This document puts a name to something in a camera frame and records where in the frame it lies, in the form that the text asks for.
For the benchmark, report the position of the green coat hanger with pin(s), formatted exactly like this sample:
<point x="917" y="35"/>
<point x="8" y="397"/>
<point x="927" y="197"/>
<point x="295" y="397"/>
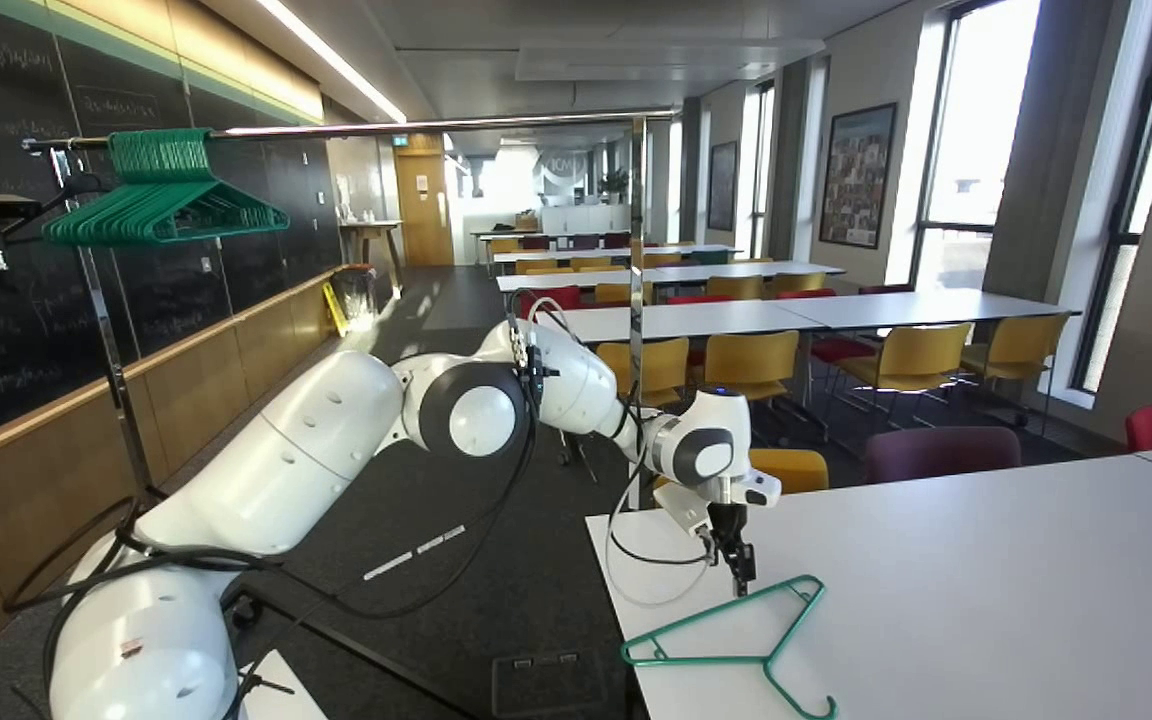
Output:
<point x="741" y="635"/>

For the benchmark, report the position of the wooden door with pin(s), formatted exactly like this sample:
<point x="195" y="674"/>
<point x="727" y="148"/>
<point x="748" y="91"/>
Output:
<point x="423" y="203"/>

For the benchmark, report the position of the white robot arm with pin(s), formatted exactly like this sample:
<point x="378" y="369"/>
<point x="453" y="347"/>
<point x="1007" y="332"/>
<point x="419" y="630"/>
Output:
<point x="142" y="630"/>

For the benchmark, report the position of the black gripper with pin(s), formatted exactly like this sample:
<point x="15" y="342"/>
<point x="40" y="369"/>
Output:
<point x="729" y="540"/>

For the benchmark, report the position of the purple chair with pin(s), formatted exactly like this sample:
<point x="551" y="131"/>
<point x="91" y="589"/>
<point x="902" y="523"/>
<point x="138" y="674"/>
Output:
<point x="942" y="451"/>

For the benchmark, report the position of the yellow chair under table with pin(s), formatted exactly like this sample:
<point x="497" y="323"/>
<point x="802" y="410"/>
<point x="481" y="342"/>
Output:
<point x="748" y="364"/>
<point x="1017" y="350"/>
<point x="915" y="358"/>
<point x="654" y="374"/>

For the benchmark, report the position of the bundle of green hangers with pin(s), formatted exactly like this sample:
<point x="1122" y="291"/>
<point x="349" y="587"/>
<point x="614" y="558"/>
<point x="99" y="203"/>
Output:
<point x="164" y="192"/>

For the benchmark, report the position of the near yellow chair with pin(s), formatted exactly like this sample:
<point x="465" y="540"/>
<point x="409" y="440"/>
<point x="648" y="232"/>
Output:
<point x="799" y="469"/>

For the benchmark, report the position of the long white table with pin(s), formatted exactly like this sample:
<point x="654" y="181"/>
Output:
<point x="748" y="318"/>

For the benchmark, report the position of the framed wall picture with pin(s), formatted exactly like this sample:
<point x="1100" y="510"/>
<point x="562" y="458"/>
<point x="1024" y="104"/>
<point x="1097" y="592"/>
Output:
<point x="858" y="179"/>

